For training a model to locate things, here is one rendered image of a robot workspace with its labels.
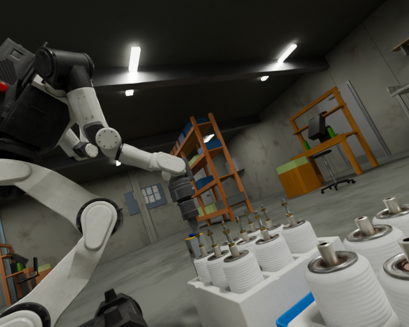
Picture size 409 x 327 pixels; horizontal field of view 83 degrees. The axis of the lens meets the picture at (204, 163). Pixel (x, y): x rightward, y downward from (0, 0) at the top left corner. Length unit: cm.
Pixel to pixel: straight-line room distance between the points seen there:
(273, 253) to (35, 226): 985
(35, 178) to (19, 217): 953
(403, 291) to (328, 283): 9
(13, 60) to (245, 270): 100
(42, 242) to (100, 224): 935
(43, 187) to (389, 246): 92
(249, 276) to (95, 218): 51
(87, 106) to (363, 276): 84
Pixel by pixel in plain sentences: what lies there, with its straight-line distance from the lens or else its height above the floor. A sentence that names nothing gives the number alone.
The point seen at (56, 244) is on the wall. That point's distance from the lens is 1011.
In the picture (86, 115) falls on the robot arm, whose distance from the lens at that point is 88.
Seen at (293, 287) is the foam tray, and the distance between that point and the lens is 71.
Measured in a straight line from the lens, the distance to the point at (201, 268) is 88.
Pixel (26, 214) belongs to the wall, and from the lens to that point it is 1042.
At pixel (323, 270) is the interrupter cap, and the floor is 25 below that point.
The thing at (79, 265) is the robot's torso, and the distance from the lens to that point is 89.
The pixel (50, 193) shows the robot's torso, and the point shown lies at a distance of 94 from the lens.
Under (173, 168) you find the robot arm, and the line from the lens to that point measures 86.
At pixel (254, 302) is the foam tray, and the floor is 16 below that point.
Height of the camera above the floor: 40
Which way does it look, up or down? 11 degrees up
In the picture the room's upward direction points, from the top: 22 degrees counter-clockwise
